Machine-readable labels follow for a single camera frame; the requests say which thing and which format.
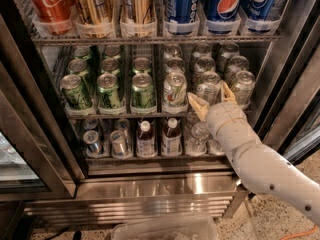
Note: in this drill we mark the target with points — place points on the white 7up can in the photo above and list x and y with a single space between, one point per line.
209 86
224 54
242 86
200 50
174 89
171 50

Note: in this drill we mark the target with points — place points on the green can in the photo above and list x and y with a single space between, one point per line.
82 52
75 92
109 91
112 51
142 91

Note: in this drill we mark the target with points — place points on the clear water bottle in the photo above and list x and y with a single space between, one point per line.
214 147
196 143

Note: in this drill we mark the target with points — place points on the green can back left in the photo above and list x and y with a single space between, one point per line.
82 52

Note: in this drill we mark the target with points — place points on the fridge glass door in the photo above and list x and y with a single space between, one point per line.
289 120

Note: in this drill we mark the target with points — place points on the green can second-row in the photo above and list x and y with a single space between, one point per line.
81 68
110 65
141 65

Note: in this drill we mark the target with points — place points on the clear water bottle left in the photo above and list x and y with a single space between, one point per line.
196 143

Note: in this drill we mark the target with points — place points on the green can front left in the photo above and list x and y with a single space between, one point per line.
75 92

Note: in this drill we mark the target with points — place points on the silver can bottom back right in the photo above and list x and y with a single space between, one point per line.
123 124

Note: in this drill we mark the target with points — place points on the blue Pepsi can right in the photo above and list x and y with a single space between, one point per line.
261 11

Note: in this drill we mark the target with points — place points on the red Coca-Cola can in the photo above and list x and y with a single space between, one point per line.
55 13

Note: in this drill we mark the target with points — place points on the silver can bottom front left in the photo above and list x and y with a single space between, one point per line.
93 143

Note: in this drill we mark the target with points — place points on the white 7up can second-row left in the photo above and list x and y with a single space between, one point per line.
174 64

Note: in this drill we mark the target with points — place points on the brown drink bottle right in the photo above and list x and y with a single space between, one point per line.
171 138

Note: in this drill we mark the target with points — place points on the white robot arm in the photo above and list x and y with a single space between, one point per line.
260 168

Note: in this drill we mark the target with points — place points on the white 7up can second-row right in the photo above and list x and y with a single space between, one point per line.
235 64

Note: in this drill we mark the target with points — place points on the brown drink bottle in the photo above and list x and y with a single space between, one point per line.
171 138
145 140

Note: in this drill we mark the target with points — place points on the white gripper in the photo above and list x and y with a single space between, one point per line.
225 113

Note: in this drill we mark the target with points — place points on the stainless steel fridge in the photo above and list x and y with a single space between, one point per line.
73 189

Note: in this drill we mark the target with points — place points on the gold can left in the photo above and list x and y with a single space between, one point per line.
93 17

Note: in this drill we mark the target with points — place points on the green can second-row left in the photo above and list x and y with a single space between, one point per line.
81 68

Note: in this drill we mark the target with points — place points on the green can front middle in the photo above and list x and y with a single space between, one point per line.
109 91

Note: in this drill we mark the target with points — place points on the green can second-row middle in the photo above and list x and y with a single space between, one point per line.
110 65

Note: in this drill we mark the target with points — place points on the clear water bottle right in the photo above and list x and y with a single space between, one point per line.
214 147

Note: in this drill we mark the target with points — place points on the green can back middle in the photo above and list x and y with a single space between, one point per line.
112 51

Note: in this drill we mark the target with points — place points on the white 7up can second-row middle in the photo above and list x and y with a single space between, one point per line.
202 65

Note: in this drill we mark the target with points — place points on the blue pepsi can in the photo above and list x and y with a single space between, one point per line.
261 11
222 16
180 15

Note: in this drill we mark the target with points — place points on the silver can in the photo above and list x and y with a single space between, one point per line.
118 143
93 143
91 124
123 124

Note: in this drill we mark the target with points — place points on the white 7up can second-row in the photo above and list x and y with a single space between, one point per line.
174 64
202 65
235 64

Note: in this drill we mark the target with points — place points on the silver can bottom back left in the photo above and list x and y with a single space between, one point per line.
91 124

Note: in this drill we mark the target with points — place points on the blue Pepsi can middle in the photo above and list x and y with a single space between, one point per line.
222 16

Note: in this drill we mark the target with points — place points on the green can front right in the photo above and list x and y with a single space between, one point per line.
142 91

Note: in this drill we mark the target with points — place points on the blue Pepsi can left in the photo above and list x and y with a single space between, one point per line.
180 15

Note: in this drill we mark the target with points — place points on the green can second-row right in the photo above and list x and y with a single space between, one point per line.
141 65

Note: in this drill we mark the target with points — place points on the silver can bottom front right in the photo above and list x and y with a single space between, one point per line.
118 143

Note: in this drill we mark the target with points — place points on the brown drink bottle left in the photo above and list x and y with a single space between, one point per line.
145 140

